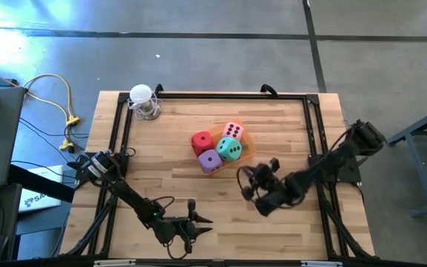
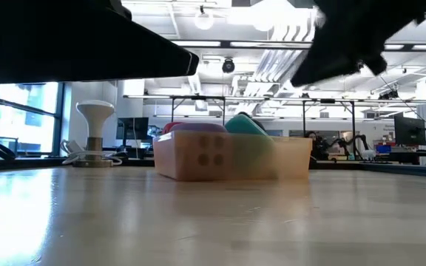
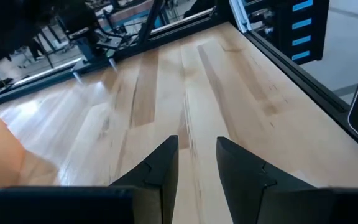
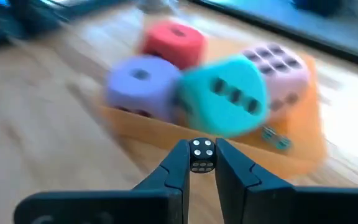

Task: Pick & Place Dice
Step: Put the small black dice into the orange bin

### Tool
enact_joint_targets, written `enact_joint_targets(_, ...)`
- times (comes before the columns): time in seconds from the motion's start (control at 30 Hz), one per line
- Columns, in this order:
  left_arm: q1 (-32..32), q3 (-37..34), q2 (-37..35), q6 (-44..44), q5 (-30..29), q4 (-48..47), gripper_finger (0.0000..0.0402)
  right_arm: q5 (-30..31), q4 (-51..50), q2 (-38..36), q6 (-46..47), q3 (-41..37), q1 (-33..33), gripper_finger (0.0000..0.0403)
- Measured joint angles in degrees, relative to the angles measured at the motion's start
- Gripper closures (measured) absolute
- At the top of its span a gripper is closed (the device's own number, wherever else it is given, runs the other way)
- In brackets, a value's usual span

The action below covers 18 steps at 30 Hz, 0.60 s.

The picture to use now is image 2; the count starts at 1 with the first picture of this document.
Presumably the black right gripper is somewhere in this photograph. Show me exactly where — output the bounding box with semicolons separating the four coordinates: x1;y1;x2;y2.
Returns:
290;0;426;88

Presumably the orange translucent plastic bin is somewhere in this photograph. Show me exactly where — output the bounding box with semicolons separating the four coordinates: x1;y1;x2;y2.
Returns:
152;129;314;183

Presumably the large red foam die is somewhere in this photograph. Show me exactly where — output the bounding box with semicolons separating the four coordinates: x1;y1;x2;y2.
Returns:
160;121;184;135

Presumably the large teal foam die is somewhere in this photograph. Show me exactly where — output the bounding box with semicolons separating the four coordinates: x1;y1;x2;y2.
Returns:
224;113;277;177

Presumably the large purple foam die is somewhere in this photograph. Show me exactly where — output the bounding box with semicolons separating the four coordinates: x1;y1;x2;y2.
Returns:
166;122;236;179

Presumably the white mushroom-shaped lamp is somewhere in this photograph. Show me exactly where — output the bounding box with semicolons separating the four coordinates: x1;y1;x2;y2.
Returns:
72;99;116;168

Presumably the black computer monitor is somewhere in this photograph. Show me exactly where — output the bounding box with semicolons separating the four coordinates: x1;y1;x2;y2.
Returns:
393;115;426;147
115;117;150;149

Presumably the person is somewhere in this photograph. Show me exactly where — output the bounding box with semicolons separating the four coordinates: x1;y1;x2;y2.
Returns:
304;130;327;162

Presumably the large glass window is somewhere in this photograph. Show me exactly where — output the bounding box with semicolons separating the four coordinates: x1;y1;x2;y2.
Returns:
0;79;65;156

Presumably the white round ceiling lamp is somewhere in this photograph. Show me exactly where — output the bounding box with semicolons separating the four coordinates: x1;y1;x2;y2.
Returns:
193;9;215;31

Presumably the black overhead gantry bar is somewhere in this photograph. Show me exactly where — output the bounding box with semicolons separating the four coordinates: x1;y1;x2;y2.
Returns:
170;38;426;52

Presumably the white lamp cable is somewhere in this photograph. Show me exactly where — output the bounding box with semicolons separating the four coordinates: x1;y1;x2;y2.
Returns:
60;139;124;166

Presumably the black overhead camera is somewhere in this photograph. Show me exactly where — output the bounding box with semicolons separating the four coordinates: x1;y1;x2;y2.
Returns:
221;58;236;74

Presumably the black background workbench frame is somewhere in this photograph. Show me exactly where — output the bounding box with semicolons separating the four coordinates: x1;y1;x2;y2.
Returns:
124;94;426;141

